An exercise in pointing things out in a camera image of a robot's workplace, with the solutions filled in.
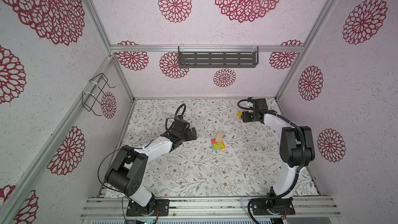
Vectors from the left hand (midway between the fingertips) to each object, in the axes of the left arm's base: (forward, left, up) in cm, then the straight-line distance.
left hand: (189, 135), depth 93 cm
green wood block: (-6, -16, -4) cm, 18 cm away
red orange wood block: (-2, -15, -4) cm, 15 cm away
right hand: (+14, -37, +3) cm, 40 cm away
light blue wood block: (-7, -15, -5) cm, 17 cm away
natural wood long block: (-5, -17, +4) cm, 18 cm away
